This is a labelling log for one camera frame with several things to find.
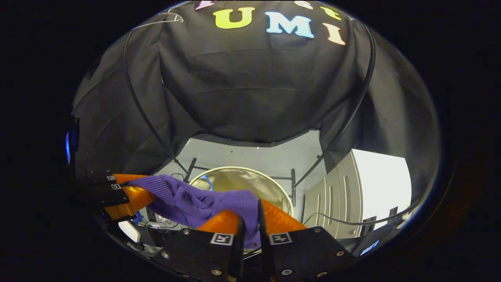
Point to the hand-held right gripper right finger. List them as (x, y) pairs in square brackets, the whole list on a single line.
[(309, 254)]

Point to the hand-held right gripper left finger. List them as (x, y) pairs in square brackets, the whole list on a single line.
[(195, 250)]

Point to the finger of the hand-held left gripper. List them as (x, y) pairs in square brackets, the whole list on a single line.
[(109, 196), (105, 178)]

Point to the purple knit cardigan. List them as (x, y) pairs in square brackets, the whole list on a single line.
[(184, 199)]

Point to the cream laundry hamper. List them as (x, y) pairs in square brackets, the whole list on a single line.
[(242, 180)]

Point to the white plastic hanger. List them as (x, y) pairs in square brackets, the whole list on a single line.
[(181, 18)]

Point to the white plastic object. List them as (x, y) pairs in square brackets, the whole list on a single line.
[(130, 232)]

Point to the white cabinet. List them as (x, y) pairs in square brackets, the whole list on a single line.
[(344, 196)]

